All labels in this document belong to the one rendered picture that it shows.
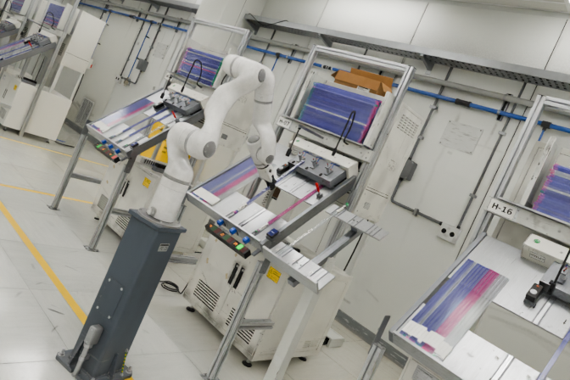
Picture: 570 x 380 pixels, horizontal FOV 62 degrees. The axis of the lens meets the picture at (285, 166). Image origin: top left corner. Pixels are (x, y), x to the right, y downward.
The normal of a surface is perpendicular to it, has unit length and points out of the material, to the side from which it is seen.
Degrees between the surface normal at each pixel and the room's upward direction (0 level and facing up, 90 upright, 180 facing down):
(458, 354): 45
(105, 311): 90
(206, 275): 90
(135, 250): 90
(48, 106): 90
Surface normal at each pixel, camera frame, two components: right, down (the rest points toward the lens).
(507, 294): -0.14, -0.82
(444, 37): -0.62, -0.25
